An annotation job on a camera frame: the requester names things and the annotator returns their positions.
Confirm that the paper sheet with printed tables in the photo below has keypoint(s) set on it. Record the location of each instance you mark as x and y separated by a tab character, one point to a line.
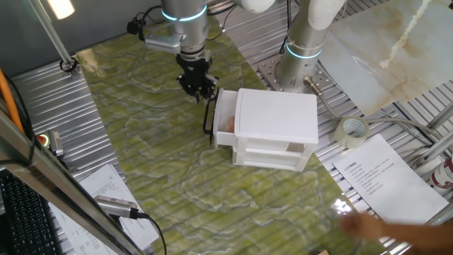
106	184

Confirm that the person forearm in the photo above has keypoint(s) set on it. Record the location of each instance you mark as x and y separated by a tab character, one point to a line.
417	237

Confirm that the clear tape roll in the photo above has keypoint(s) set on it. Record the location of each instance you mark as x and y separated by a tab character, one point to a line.
339	139

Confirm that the silver camera on stand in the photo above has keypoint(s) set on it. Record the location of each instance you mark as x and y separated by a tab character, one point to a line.
113	206

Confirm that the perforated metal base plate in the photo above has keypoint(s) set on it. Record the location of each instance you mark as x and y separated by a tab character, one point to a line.
265	69

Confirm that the green marble pattern mat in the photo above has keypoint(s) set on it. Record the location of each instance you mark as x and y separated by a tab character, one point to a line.
177	159

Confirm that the red and white can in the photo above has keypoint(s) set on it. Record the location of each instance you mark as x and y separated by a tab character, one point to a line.
444	175

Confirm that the beige marble pattern sheet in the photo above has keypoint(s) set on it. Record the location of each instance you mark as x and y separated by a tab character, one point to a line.
389	53

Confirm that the aluminium frame bar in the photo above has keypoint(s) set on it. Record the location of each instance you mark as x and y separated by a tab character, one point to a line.
53	184

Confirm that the person hand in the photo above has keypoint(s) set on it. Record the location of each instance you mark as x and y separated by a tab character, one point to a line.
364	226

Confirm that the paper sheet with text lines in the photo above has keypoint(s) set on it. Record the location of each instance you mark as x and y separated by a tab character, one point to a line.
389	177

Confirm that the red emergency stop button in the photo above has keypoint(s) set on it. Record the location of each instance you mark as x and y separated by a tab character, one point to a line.
42	140

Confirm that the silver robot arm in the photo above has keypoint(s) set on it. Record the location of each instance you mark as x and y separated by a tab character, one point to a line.
304	35

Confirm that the black keyboard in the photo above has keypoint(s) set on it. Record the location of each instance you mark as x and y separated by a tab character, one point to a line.
21	219

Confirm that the aluminium profile bar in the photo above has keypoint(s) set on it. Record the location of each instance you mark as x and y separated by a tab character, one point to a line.
442	117
435	150

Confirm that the glowing lamp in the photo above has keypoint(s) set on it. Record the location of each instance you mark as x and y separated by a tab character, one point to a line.
60	8

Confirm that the white plain drawer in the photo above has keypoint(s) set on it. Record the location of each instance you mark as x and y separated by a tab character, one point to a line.
272	158

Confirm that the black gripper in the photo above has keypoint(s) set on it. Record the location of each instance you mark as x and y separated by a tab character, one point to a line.
195	69

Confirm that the orange tube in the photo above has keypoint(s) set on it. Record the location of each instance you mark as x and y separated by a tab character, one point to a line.
10	99

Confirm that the silver pole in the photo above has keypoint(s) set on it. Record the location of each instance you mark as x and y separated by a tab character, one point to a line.
49	32

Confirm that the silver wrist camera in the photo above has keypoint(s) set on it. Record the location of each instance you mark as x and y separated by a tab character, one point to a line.
163	43

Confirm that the white plastic drawer cabinet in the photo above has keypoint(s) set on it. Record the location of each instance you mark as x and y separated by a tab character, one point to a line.
276	117

